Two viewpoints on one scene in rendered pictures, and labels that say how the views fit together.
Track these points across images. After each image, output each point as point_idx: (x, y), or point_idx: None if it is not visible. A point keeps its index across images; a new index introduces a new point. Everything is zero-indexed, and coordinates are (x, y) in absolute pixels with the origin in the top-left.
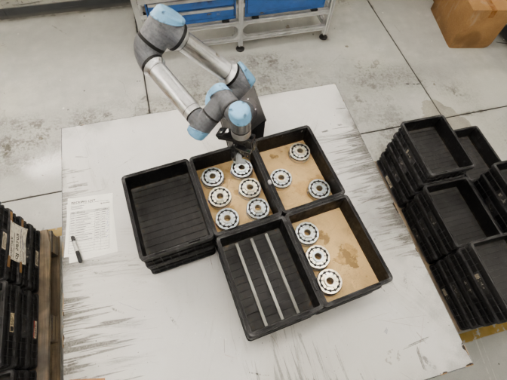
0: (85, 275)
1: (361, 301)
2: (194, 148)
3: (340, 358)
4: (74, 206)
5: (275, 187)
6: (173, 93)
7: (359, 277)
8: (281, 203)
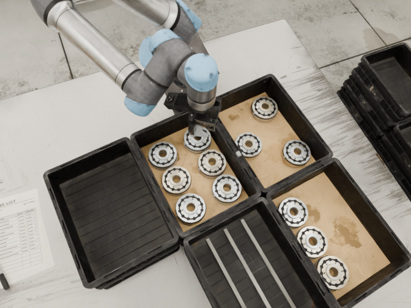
0: (16, 305)
1: None
2: (132, 117)
3: None
4: None
5: None
6: (95, 52)
7: (365, 258)
8: (257, 179)
